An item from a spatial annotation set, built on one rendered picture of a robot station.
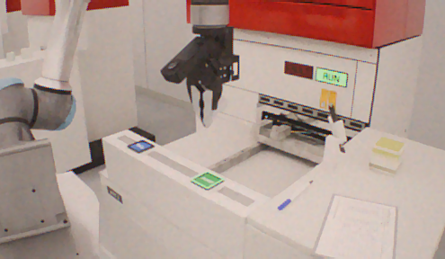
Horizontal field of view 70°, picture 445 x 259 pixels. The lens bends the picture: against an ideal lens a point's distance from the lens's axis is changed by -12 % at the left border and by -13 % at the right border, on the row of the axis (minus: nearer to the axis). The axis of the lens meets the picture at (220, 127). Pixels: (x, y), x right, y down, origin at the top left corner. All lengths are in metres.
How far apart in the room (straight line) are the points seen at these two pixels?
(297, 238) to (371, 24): 0.67
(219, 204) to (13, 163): 0.48
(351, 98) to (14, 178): 1.00
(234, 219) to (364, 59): 0.67
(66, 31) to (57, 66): 0.10
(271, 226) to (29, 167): 0.56
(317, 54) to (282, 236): 0.72
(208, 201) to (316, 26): 0.66
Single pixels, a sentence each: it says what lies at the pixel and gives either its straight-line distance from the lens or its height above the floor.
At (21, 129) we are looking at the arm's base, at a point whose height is 1.07.
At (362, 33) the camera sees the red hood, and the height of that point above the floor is 1.26.
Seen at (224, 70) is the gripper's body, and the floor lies 1.22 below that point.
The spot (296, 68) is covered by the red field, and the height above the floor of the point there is 1.10.
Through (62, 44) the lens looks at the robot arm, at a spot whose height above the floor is 1.25.
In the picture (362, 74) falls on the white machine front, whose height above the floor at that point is 1.13.
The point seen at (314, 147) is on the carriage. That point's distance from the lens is 1.20.
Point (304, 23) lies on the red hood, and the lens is 1.19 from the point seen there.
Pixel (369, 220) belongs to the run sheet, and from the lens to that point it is 0.74.
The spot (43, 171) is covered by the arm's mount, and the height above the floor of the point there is 0.99.
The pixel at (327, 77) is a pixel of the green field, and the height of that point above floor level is 1.10.
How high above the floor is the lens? 1.39
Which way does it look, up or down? 23 degrees down
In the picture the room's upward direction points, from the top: straight up
